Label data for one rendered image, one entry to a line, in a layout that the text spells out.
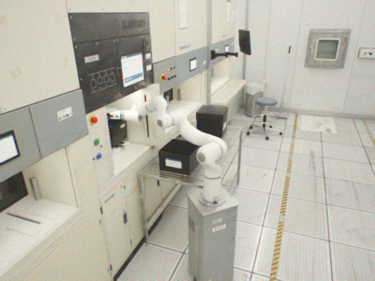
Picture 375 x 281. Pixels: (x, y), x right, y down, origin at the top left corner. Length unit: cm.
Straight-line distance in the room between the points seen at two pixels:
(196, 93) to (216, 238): 222
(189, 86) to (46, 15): 252
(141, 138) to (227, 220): 108
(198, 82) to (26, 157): 266
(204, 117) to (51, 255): 186
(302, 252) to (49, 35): 252
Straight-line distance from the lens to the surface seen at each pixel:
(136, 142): 266
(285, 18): 617
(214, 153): 180
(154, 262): 269
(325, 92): 634
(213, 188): 195
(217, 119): 294
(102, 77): 193
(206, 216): 194
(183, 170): 231
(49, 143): 164
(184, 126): 193
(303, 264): 281
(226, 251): 225
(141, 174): 239
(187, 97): 391
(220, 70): 527
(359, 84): 636
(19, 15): 154
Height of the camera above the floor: 194
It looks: 24 degrees down
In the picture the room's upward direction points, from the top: 1 degrees counter-clockwise
